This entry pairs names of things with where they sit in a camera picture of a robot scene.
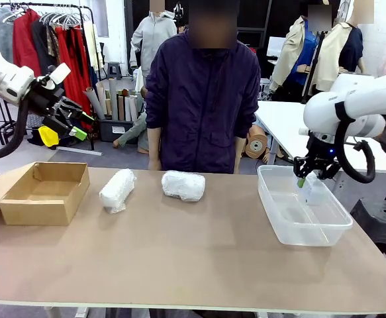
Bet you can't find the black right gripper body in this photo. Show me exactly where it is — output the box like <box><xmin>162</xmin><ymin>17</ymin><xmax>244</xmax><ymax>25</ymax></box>
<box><xmin>305</xmin><ymin>132</ymin><xmax>338</xmax><ymax>165</ymax></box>

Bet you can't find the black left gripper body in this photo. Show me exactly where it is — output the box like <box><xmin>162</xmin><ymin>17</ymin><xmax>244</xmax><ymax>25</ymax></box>
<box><xmin>28</xmin><ymin>76</ymin><xmax>64</xmax><ymax>117</ymax></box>

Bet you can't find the elongated bubble-wrapped clock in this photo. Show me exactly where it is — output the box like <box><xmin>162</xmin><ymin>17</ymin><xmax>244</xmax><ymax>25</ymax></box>
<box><xmin>99</xmin><ymin>168</ymin><xmax>137</xmax><ymax>215</ymax></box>

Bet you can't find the rounded bubble-wrapped clock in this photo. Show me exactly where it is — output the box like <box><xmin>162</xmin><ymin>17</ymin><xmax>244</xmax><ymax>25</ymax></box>
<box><xmin>161</xmin><ymin>170</ymin><xmax>207</xmax><ymax>203</ymax></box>

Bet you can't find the person left forearm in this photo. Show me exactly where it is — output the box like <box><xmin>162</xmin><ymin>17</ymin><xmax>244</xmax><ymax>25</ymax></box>
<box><xmin>234</xmin><ymin>135</ymin><xmax>247</xmax><ymax>163</ymax></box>

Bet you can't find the person right forearm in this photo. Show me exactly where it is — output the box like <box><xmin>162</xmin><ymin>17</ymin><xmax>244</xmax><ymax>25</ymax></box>
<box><xmin>147</xmin><ymin>127</ymin><xmax>162</xmax><ymax>161</ymax></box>

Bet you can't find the slanted grey paper roll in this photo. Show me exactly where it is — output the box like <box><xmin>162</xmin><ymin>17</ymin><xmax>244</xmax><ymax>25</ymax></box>
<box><xmin>83</xmin><ymin>86</ymin><xmax>107</xmax><ymax>121</ymax></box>

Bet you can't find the yellow bag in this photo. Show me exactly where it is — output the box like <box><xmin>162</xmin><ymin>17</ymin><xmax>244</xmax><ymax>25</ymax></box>
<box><xmin>38</xmin><ymin>125</ymin><xmax>60</xmax><ymax>147</ymax></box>

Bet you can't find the beige paper roll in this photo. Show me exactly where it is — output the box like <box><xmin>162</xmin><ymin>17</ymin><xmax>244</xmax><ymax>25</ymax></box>
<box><xmin>95</xmin><ymin>81</ymin><xmax>113</xmax><ymax>117</ymax></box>

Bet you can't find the tall grey tube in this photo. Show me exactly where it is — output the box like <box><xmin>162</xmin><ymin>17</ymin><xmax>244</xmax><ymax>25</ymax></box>
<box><xmin>109</xmin><ymin>78</ymin><xmax>119</xmax><ymax>121</ymax></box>

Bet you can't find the black storage crate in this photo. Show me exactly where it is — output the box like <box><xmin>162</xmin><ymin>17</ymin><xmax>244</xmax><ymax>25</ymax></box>
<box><xmin>98</xmin><ymin>118</ymin><xmax>134</xmax><ymax>143</ymax></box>

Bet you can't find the long red dress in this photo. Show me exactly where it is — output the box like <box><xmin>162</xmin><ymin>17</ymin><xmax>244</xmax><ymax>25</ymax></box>
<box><xmin>54</xmin><ymin>25</ymin><xmax>93</xmax><ymax>131</ymax></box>

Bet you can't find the brown cardboard tube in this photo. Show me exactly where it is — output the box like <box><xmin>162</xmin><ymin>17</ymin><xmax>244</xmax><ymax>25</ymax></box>
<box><xmin>117</xmin><ymin>94</ymin><xmax>126</xmax><ymax>122</ymax></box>

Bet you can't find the white work table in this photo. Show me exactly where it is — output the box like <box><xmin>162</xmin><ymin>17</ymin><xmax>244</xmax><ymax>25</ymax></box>
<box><xmin>254</xmin><ymin>100</ymin><xmax>386</xmax><ymax>176</ymax></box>

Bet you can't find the brown tape roll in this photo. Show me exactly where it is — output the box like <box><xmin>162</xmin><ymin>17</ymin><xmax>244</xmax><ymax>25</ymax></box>
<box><xmin>245</xmin><ymin>127</ymin><xmax>269</xmax><ymax>162</ymax></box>

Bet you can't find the black hanging garment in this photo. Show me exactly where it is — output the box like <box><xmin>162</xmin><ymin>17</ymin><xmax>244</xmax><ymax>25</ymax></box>
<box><xmin>32</xmin><ymin>19</ymin><xmax>60</xmax><ymax>79</ymax></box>

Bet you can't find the lying mannequin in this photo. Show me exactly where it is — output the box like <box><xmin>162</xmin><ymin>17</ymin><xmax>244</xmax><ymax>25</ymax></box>
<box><xmin>113</xmin><ymin>111</ymin><xmax>149</xmax><ymax>155</ymax></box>

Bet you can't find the grey step stool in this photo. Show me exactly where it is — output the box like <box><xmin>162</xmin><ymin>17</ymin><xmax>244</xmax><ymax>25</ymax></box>
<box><xmin>106</xmin><ymin>61</ymin><xmax>123</xmax><ymax>81</ymax></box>

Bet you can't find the red jacket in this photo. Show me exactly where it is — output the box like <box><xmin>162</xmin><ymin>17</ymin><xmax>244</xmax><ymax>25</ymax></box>
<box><xmin>13</xmin><ymin>9</ymin><xmax>42</xmax><ymax>78</ymax></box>

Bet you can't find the clear plastic bin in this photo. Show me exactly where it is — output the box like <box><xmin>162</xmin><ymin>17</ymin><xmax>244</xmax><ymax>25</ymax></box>
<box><xmin>257</xmin><ymin>164</ymin><xmax>354</xmax><ymax>248</ymax></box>

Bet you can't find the cream hanging garment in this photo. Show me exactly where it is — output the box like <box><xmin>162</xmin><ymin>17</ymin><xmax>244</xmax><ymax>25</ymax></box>
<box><xmin>81</xmin><ymin>21</ymin><xmax>100</xmax><ymax>71</ymax></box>

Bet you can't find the black plastic stool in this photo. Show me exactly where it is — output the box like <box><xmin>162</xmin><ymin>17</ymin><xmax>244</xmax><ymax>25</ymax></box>
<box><xmin>349</xmin><ymin>198</ymin><xmax>386</xmax><ymax>266</ymax></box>

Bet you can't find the white perforated box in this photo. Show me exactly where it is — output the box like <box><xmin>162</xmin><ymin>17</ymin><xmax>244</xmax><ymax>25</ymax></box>
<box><xmin>258</xmin><ymin>78</ymin><xmax>272</xmax><ymax>101</ymax></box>

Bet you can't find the black tripod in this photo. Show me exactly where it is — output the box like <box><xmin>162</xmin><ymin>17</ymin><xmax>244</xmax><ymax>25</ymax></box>
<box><xmin>301</xmin><ymin>31</ymin><xmax>328</xmax><ymax>104</ymax></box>

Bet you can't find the open brown cardboard box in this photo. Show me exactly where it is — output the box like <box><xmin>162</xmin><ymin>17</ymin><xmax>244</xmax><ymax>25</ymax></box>
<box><xmin>0</xmin><ymin>161</ymin><xmax>91</xmax><ymax>227</ymax></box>

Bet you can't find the black metal clothes rack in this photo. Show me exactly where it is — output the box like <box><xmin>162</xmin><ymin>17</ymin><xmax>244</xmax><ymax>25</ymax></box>
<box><xmin>0</xmin><ymin>2</ymin><xmax>104</xmax><ymax>156</ymax></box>

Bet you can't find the mannequin in cream jacket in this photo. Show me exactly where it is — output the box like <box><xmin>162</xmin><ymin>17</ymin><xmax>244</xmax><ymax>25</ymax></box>
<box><xmin>314</xmin><ymin>13</ymin><xmax>365</xmax><ymax>93</ymax></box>

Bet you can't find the mannequin in beige coat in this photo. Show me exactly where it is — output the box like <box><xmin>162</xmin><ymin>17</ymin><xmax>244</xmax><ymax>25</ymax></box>
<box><xmin>269</xmin><ymin>15</ymin><xmax>326</xmax><ymax>102</ymax></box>

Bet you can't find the white monitor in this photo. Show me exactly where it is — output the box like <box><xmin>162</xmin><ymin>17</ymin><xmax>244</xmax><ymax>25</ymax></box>
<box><xmin>266</xmin><ymin>36</ymin><xmax>288</xmax><ymax>58</ymax></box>

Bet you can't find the person in purple jacket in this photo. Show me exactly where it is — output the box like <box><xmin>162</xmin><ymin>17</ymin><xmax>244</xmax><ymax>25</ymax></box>
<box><xmin>145</xmin><ymin>0</ymin><xmax>262</xmax><ymax>175</ymax></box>

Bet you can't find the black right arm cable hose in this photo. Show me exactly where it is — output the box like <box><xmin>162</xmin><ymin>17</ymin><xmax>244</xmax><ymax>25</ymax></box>
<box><xmin>334</xmin><ymin>101</ymin><xmax>377</xmax><ymax>185</ymax></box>

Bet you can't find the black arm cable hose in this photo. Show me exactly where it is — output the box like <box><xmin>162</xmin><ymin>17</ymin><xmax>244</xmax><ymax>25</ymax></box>
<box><xmin>334</xmin><ymin>101</ymin><xmax>377</xmax><ymax>185</ymax></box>
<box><xmin>0</xmin><ymin>98</ymin><xmax>30</xmax><ymax>163</ymax></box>

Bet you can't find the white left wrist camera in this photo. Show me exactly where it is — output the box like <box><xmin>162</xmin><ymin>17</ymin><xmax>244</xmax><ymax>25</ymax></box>
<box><xmin>42</xmin><ymin>62</ymin><xmax>72</xmax><ymax>90</ymax></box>

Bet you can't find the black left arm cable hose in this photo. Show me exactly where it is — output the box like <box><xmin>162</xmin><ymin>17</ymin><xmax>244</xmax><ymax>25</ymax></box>
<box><xmin>0</xmin><ymin>98</ymin><xmax>30</xmax><ymax>163</ymax></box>

